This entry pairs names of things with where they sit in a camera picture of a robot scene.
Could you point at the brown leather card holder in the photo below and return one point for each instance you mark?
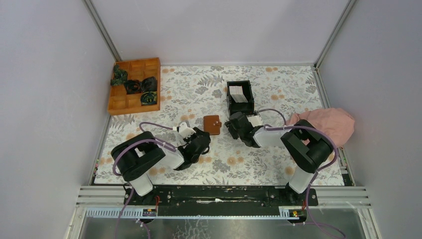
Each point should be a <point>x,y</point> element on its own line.
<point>212,124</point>

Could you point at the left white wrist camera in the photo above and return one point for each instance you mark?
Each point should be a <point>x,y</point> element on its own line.
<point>185,131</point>

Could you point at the green black rolled sock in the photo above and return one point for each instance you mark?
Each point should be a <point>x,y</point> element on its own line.
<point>148,98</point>

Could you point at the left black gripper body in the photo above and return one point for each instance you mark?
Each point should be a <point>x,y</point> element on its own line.
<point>189,139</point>

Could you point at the stack of credit cards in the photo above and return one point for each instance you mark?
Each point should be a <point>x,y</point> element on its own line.
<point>237,94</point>

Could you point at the black card box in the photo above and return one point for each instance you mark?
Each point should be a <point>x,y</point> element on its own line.
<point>246,108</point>

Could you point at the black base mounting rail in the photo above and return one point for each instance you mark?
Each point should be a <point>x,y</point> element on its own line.
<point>223,201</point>

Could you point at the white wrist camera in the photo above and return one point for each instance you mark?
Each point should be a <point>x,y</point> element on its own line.
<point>185,131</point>
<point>255,120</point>

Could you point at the black rolled sock right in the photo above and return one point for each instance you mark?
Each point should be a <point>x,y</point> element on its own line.
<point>149,84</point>

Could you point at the pink crumpled cloth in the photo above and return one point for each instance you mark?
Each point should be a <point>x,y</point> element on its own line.
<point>334,122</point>

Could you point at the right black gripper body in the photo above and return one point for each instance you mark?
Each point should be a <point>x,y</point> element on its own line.
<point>235,134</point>

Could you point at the orange wooden compartment tray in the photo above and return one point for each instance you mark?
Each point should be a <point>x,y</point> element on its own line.
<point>119,102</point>

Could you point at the floral patterned table mat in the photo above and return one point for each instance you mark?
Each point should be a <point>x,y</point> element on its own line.
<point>192,92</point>

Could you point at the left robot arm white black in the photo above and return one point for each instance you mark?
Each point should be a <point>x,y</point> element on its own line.
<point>135,157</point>

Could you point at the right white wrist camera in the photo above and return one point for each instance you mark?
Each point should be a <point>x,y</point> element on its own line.
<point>255,120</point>

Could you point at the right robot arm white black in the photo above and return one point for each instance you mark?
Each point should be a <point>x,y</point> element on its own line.
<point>308,146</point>

